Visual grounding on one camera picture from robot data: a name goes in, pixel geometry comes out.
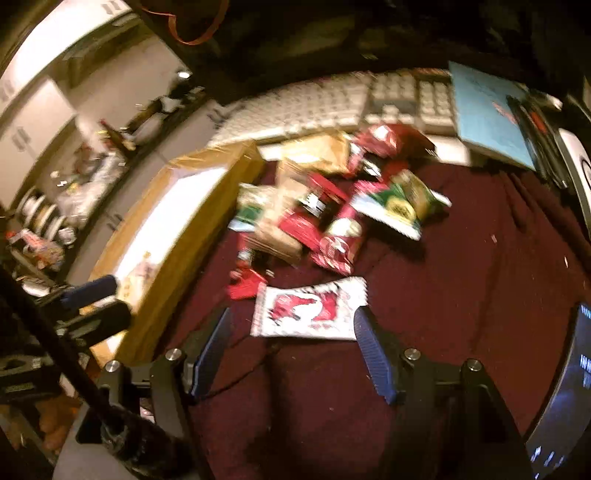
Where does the white red snack packet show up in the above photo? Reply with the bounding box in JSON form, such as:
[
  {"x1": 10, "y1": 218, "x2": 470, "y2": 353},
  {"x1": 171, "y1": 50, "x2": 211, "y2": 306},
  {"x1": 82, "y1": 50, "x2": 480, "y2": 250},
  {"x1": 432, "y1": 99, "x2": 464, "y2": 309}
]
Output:
[{"x1": 250, "y1": 276, "x2": 368, "y2": 341}]

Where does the green snack packet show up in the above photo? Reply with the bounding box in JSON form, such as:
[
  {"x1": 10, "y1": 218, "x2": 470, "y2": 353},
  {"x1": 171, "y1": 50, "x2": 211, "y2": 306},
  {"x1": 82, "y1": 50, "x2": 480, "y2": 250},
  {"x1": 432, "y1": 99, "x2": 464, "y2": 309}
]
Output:
[
  {"x1": 228, "y1": 183, "x2": 276, "y2": 233},
  {"x1": 351, "y1": 169, "x2": 452, "y2": 241}
]

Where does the small red black packet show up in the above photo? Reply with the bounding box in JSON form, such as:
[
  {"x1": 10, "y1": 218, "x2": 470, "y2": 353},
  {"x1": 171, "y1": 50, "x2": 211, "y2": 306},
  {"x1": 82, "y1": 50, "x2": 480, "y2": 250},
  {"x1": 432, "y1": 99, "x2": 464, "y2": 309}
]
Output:
[{"x1": 295, "y1": 173, "x2": 349, "y2": 222}]

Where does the red snack bag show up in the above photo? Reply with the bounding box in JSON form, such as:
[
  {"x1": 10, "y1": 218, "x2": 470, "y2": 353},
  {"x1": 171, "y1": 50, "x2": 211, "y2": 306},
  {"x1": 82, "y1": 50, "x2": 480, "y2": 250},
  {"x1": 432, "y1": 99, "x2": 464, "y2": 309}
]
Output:
[{"x1": 346, "y1": 123, "x2": 437, "y2": 182}]

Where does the beige cracker packet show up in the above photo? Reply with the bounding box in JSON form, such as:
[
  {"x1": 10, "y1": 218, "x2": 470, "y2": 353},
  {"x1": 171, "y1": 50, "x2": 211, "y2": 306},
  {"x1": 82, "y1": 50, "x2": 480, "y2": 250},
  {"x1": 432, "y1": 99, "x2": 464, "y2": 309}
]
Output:
[{"x1": 245, "y1": 160, "x2": 310, "y2": 264}]

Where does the tan yellow snack bag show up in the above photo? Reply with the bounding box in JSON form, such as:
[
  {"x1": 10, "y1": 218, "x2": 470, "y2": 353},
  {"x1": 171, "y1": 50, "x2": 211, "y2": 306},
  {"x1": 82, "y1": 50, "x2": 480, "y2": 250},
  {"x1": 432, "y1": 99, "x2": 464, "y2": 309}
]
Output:
[{"x1": 276, "y1": 130, "x2": 351, "y2": 178}]

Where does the cardboard tray box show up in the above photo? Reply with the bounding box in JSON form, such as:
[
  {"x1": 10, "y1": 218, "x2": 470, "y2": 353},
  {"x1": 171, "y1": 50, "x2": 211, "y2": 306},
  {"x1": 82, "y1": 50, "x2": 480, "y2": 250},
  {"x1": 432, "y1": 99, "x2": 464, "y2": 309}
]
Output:
[{"x1": 90, "y1": 140, "x2": 266, "y2": 366}]

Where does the small red wrapper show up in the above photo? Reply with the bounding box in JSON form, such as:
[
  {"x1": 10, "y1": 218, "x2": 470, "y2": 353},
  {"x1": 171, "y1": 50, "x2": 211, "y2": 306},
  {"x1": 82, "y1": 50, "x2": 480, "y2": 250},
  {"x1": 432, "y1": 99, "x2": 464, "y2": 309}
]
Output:
[{"x1": 228, "y1": 268, "x2": 267, "y2": 300}]

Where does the red striped candy packet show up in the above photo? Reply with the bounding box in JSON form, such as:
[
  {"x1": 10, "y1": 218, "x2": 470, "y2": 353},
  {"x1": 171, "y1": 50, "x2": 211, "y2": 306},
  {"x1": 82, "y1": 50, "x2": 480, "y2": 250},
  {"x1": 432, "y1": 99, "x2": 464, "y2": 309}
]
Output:
[{"x1": 311, "y1": 217, "x2": 366, "y2": 276}]

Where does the dark red table cloth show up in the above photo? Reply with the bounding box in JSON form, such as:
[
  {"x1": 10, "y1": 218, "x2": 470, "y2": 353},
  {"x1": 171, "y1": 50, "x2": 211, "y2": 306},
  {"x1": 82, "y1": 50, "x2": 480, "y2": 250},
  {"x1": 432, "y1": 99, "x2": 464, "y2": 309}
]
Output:
[{"x1": 190, "y1": 163, "x2": 590, "y2": 479}]

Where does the smartphone with lit screen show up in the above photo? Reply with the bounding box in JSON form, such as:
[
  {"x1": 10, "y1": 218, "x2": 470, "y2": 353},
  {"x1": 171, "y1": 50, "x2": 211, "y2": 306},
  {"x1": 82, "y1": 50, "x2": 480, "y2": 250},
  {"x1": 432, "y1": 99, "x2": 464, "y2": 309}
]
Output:
[{"x1": 526, "y1": 303, "x2": 590, "y2": 479}]

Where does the light blue notebook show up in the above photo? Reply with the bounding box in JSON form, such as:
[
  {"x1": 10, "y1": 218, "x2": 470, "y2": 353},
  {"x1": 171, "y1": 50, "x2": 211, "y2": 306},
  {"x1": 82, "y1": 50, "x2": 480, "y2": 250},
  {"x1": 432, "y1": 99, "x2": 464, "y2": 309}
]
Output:
[{"x1": 449, "y1": 62, "x2": 535, "y2": 170}]

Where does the white mechanical keyboard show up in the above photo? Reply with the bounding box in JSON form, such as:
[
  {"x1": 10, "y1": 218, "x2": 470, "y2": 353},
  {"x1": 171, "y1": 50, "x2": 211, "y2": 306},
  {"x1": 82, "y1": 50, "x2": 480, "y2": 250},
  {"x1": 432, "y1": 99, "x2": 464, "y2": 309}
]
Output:
[{"x1": 208, "y1": 68, "x2": 457, "y2": 147}]

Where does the white round device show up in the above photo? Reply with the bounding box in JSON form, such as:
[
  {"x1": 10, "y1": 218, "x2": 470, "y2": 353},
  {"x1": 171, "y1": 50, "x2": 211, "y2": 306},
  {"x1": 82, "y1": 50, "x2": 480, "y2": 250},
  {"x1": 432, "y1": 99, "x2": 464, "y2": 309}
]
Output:
[{"x1": 558, "y1": 128, "x2": 590, "y2": 220}]

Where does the black red pens bundle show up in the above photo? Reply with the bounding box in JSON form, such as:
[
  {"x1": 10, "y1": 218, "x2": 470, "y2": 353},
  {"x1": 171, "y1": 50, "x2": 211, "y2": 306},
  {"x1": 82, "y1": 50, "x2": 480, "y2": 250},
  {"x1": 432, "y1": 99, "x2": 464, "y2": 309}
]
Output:
[{"x1": 506, "y1": 95, "x2": 572, "y2": 191}]

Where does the red orange cable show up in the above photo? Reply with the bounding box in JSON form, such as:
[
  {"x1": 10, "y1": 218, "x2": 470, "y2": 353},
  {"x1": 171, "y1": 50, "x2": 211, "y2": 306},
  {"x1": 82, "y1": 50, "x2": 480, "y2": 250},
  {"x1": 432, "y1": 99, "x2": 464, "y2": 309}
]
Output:
[{"x1": 138, "y1": 0, "x2": 233, "y2": 47}]

